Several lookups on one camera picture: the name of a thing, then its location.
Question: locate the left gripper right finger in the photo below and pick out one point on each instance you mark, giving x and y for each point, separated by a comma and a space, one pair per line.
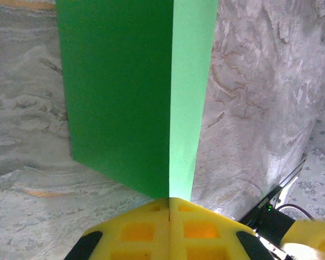
200, 233

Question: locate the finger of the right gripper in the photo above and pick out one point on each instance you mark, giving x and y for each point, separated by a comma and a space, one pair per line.
319, 238

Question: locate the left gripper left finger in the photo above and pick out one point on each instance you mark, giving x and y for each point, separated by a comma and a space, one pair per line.
138, 233

